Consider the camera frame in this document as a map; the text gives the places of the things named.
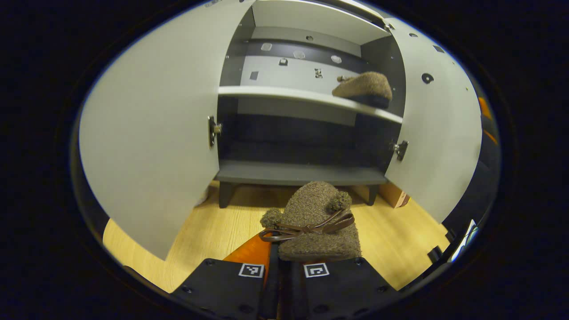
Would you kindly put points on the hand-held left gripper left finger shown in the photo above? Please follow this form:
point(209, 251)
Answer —
point(222, 289)

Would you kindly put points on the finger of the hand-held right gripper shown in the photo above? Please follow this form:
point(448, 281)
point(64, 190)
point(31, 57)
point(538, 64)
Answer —
point(484, 109)
point(491, 137)

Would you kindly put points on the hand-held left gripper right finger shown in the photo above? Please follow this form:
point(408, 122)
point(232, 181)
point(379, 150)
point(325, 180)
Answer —
point(346, 289)

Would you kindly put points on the white cabinet door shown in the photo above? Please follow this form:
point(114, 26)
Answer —
point(155, 133)
point(440, 133)

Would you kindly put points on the brown fuzzy shoe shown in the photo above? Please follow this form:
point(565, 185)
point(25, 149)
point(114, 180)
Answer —
point(364, 84)
point(311, 200)

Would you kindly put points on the white shoe cabinet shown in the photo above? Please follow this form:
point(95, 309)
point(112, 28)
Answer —
point(289, 173)

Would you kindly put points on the black backdrop cloth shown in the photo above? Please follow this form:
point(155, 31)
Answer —
point(475, 186)

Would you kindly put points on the small cardboard box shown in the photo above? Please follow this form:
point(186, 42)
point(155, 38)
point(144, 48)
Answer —
point(393, 195)

